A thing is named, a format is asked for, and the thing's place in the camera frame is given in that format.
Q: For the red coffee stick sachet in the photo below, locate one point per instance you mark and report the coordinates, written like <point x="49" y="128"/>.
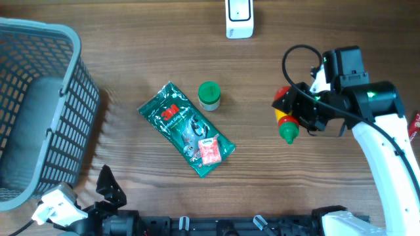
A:
<point x="413" y="130"/>

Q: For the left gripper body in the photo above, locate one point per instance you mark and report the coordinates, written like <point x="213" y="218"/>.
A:
<point x="95" y="211"/>

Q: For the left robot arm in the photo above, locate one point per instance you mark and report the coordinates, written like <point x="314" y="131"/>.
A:
<point x="125" y="223"/>

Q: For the pink tissue packet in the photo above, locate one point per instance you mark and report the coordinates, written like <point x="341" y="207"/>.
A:
<point x="209" y="149"/>

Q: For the green cap sauce bottle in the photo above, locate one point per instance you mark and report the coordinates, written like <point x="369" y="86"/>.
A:
<point x="288" y="125"/>

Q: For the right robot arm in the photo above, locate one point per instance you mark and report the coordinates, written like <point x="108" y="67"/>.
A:
<point x="375" y="114"/>

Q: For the green 3M gloves packet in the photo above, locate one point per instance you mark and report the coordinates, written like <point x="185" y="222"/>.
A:
<point x="180" y="121"/>

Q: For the green lid white jar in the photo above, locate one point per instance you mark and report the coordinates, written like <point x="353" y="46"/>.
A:
<point x="209" y="94"/>

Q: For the grey plastic mesh basket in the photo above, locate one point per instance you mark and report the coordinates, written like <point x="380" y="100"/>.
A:
<point x="49" y="102"/>

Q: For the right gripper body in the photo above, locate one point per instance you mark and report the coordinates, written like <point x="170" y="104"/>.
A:
<point x="314" y="113"/>

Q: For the white barcode scanner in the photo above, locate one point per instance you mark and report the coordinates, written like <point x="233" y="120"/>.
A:
<point x="239" y="19"/>

